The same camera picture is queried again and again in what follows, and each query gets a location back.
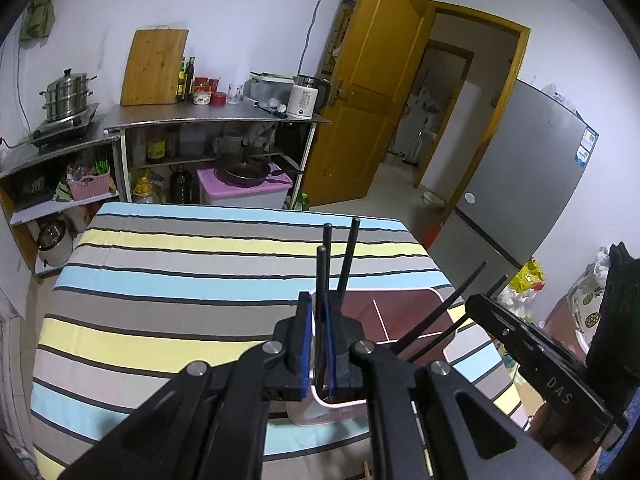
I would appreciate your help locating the white plastic bag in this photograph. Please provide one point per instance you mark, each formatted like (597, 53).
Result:
(515, 297)

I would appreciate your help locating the black induction cooker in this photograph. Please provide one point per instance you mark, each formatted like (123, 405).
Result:
(62, 130)

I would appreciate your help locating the dark oil jug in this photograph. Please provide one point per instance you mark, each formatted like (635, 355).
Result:
(182, 185)

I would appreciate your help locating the striped tablecloth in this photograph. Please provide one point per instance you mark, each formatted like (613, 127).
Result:
(175, 285)

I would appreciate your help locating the wooden cutting board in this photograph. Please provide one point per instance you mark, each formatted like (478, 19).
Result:
(152, 67)

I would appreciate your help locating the green hanging cloth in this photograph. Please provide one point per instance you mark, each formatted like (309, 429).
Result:
(40, 10)

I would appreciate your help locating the yellow wooden door frame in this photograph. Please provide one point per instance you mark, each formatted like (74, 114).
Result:
(522, 50)

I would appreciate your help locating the white floor basin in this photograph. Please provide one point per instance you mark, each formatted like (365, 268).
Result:
(433, 200)

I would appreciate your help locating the grey refrigerator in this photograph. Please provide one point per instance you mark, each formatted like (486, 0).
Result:
(525, 160)

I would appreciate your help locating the red lid jar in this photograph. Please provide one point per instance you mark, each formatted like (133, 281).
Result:
(201, 95)

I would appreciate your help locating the black chopstick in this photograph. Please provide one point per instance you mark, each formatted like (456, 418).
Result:
(322, 270)
(450, 300)
(440, 337)
(350, 255)
(327, 232)

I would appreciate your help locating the yellow snack bag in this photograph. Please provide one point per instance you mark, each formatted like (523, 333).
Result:
(527, 275)

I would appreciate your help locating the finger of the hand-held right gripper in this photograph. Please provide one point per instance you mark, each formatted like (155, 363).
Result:
(500, 330)

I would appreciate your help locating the small pink woven basket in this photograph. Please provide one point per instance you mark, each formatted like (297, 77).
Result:
(90, 187)

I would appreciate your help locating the yellow wooden door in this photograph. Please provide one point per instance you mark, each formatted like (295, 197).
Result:
(370, 85)

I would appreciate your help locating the white electric kettle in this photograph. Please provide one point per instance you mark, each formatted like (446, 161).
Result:
(302, 102)

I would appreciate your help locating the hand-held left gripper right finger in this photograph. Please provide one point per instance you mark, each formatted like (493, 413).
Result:
(330, 355)

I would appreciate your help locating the pink plastic utensil basket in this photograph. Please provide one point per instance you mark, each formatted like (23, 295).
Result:
(400, 305)

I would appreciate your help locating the red cup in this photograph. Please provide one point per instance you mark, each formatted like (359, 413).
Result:
(218, 99)

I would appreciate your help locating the black frying pan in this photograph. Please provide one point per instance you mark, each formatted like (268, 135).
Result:
(245, 172)

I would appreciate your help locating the dark glass bottle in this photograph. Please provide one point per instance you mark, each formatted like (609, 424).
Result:
(181, 82)
(190, 80)

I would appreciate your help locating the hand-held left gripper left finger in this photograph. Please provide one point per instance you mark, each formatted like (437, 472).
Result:
(304, 345)

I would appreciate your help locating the person's right hand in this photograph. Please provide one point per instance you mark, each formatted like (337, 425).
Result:
(560, 440)

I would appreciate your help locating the yellow oil bottle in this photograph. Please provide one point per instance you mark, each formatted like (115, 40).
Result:
(142, 187)

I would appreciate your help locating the low wooden counter shelf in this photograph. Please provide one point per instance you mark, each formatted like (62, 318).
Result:
(15, 160)

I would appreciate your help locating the metal counter table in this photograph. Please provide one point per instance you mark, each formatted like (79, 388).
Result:
(200, 112)

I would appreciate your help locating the stainless steel steamer pot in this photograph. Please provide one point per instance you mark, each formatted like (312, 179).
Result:
(67, 95)

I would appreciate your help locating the purple lid storage box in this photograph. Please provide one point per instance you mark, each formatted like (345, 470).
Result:
(240, 197)

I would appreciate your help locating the green plastic bottle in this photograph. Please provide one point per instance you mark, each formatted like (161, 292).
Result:
(301, 202)

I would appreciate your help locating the clear drinking glass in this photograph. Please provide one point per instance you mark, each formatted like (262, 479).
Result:
(235, 95)

